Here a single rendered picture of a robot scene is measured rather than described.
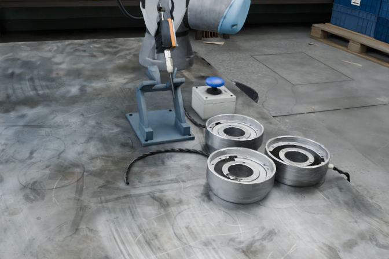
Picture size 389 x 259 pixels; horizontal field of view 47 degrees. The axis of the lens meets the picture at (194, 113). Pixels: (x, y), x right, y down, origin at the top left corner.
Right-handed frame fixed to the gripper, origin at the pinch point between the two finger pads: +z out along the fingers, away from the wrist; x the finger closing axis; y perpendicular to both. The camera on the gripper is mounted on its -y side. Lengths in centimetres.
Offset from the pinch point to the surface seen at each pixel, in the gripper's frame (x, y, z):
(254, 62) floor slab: -167, 250, 99
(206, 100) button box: -10.1, 2.4, 15.3
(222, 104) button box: -13.8, 2.3, 16.7
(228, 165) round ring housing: -4.9, -19.4, 16.8
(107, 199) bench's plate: 14.0, -18.8, 19.8
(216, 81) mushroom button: -13.1, 4.5, 12.3
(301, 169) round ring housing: -14.7, -24.6, 16.2
